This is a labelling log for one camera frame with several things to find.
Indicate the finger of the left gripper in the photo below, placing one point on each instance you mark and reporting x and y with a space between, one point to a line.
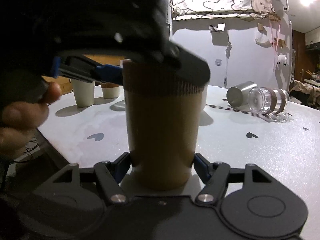
87 70
172 60

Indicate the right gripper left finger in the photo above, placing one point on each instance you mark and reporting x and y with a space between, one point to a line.
109 175

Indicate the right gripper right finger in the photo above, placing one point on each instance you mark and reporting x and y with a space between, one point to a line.
215 179

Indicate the brown bamboo cup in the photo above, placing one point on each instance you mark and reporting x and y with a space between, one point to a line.
162 118

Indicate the cream cup brown sleeve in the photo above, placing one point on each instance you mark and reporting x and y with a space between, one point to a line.
110 90

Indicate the stainless steel cup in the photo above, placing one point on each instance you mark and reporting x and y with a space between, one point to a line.
237 95

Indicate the person's left hand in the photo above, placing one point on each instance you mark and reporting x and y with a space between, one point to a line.
20 121

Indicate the cream steel tumbler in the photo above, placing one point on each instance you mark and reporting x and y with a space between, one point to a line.
83 93

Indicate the patterned hanging cloth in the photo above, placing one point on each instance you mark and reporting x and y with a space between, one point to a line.
183 10

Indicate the white hanging bag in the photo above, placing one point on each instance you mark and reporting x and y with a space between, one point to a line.
262 39

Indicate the clear glass mug brown bands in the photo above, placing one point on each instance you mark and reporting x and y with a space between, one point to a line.
269 103

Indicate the white plush toy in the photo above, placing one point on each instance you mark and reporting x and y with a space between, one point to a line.
282 60

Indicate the wall socket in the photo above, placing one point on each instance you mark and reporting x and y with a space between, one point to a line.
218 62

